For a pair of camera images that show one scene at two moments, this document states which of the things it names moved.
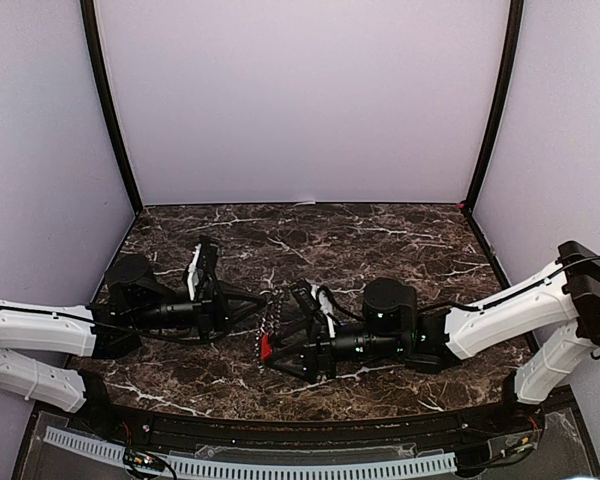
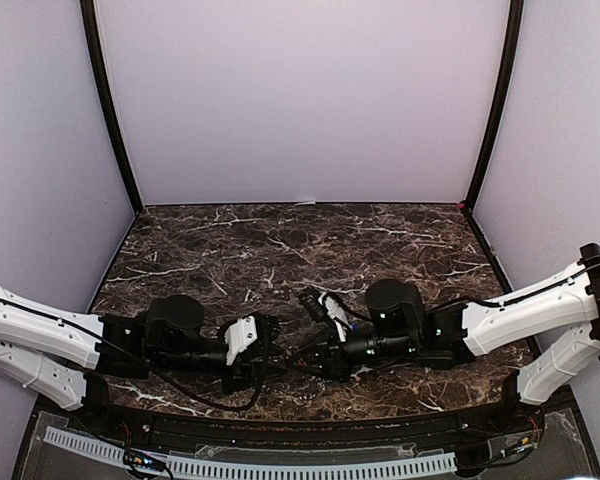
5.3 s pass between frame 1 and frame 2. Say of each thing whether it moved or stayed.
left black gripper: moved
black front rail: stayed
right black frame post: stayed
